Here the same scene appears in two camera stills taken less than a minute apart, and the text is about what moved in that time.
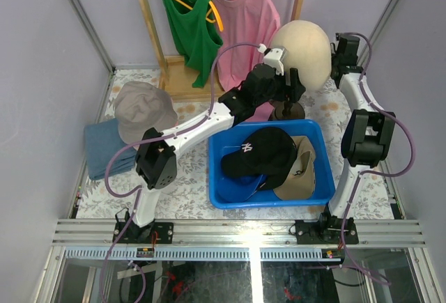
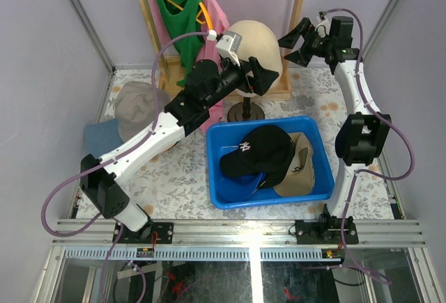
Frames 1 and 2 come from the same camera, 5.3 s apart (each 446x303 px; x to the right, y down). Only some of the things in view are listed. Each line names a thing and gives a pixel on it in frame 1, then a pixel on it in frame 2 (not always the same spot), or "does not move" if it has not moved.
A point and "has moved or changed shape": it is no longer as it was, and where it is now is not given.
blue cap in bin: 238,189 does not move
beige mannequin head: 307,51 has moved or changed shape
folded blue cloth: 102,140 does not move
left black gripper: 290,87 -> 249,74
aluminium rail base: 379,240 does not move
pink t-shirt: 249,14 -> 215,21
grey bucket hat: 139,107 does not move
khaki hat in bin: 299,184 does not move
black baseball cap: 267,151 does not move
